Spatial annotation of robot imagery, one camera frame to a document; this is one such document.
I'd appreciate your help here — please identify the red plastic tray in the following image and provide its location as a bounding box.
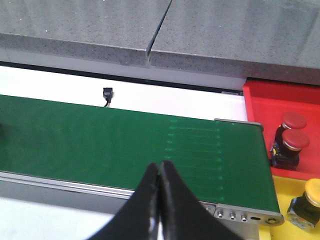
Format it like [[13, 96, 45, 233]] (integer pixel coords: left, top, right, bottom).
[[243, 79, 320, 180]]

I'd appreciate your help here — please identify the yellow mushroom push button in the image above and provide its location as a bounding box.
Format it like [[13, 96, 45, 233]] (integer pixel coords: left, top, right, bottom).
[[287, 178, 320, 232]]

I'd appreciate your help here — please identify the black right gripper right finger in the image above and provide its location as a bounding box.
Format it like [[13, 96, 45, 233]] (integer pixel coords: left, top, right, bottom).
[[159, 160, 241, 240]]

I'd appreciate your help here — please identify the yellow plastic tray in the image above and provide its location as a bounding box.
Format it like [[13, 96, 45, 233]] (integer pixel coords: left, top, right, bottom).
[[259, 176, 320, 240]]

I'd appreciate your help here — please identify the grey stone counter slab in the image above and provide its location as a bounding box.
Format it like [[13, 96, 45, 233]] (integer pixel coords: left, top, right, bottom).
[[0, 0, 320, 85]]

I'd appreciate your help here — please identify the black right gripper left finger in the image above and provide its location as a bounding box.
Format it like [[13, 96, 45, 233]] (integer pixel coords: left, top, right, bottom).
[[89, 163, 159, 240]]

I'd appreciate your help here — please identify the red mushroom push button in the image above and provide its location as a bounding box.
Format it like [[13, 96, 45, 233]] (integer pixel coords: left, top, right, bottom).
[[274, 111, 307, 145], [271, 129, 310, 171]]

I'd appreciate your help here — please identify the small black sensor block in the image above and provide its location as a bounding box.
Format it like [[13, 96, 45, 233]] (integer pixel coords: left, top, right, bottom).
[[102, 87, 113, 107]]

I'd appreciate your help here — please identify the green conveyor belt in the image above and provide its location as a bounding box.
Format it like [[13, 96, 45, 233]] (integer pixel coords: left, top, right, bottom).
[[0, 95, 284, 233]]

